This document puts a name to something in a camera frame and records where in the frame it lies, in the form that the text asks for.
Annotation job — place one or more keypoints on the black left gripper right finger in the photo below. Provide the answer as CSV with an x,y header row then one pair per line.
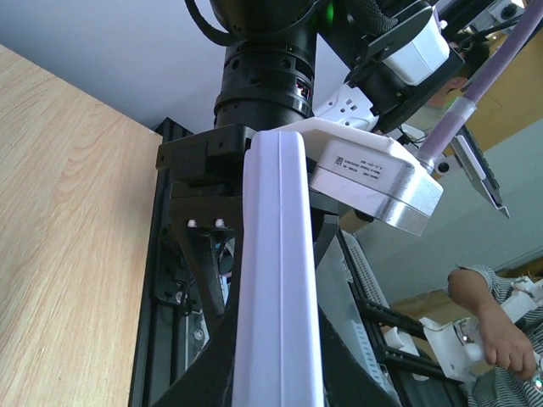
x,y
346,383

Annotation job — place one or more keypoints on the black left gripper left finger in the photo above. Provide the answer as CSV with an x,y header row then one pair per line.
x,y
208,380

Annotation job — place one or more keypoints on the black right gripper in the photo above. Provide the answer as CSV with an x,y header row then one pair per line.
x,y
204,176

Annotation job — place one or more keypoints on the lavender phone case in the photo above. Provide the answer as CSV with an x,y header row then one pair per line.
x,y
278,352

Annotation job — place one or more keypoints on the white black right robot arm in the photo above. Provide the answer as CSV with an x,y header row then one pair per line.
x,y
364,64

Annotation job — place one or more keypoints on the operator person in background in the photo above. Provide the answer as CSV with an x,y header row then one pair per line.
x,y
508,347

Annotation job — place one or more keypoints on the black enclosure frame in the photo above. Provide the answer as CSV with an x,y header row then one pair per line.
x,y
160,355

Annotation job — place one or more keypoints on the white slotted cable duct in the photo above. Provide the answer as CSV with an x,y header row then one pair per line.
x,y
363,274

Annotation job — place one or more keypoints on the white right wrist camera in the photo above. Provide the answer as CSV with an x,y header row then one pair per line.
x,y
371,173

